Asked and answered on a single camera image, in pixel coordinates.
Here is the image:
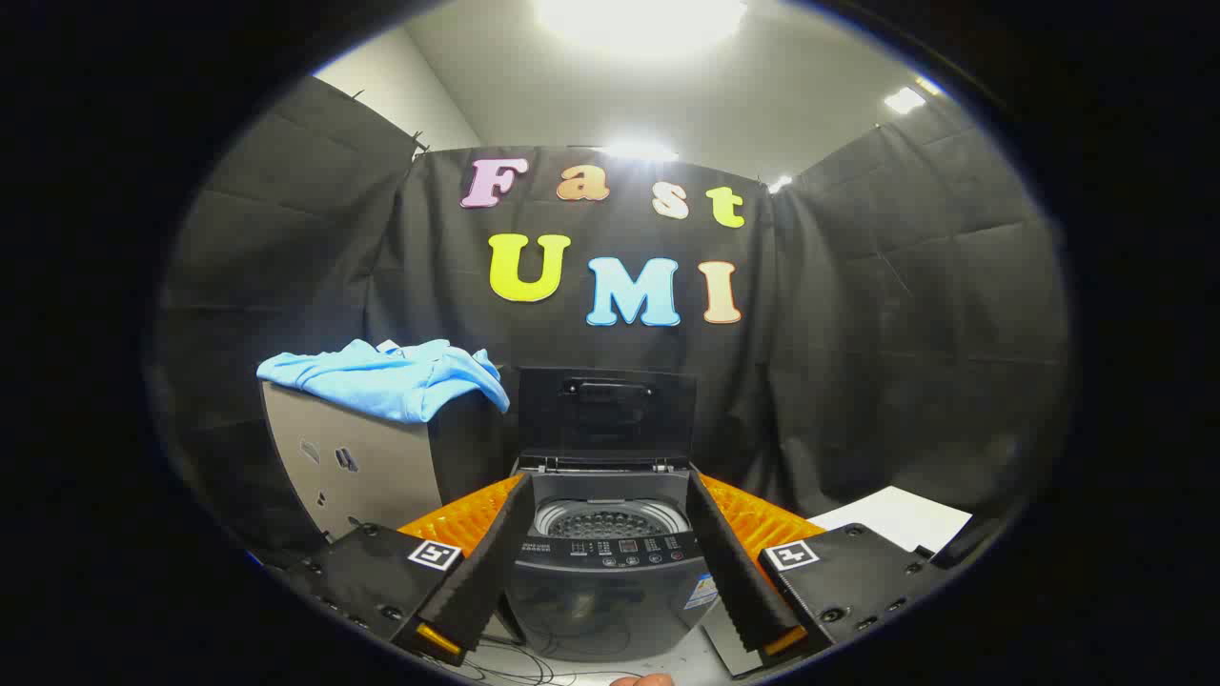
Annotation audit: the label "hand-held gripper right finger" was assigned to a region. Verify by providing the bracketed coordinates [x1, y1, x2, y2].
[686, 467, 954, 670]

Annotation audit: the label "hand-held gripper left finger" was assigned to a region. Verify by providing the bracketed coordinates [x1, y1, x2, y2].
[286, 474, 535, 668]

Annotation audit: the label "dark grey washing machine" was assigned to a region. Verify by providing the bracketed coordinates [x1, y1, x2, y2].
[500, 455, 721, 663]

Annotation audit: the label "light blue polo shirt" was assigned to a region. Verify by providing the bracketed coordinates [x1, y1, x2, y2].
[255, 338, 511, 424]

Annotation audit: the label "white paper sheet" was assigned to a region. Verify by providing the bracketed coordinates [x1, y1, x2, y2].
[808, 486, 973, 555]

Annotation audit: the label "black backdrop cloth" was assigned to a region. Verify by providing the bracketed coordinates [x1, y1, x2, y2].
[152, 76, 1073, 573]

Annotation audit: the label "round ceiling light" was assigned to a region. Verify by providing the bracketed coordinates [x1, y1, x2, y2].
[534, 0, 749, 53]

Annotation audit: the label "black floor cables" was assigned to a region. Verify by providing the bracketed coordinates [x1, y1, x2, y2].
[448, 634, 620, 686]

